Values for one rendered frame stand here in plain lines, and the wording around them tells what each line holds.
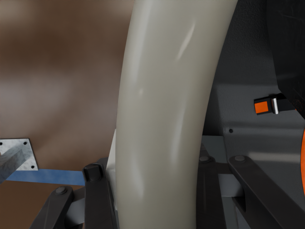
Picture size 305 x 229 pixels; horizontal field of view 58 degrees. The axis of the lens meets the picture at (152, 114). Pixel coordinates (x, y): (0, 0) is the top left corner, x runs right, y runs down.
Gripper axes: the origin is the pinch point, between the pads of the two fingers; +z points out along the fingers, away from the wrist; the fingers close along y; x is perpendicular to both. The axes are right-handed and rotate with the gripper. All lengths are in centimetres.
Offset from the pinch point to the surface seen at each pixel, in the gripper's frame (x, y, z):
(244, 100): -28, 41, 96
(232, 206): -47, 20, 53
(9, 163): -45, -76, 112
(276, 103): -30, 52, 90
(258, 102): -30, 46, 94
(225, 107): -30, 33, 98
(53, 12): 21, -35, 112
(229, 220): -48, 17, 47
